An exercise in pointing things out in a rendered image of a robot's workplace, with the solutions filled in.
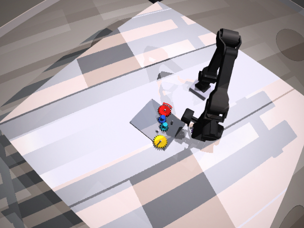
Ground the red gear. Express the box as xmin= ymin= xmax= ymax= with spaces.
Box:
xmin=158 ymin=105 xmax=171 ymax=117

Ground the blue gear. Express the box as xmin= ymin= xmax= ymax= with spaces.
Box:
xmin=158 ymin=115 xmax=167 ymax=124

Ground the dark teal gear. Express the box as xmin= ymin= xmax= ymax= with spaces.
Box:
xmin=160 ymin=122 xmax=169 ymax=131

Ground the yellow gear with black stripe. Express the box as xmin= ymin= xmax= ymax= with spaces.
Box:
xmin=153 ymin=135 xmax=167 ymax=149

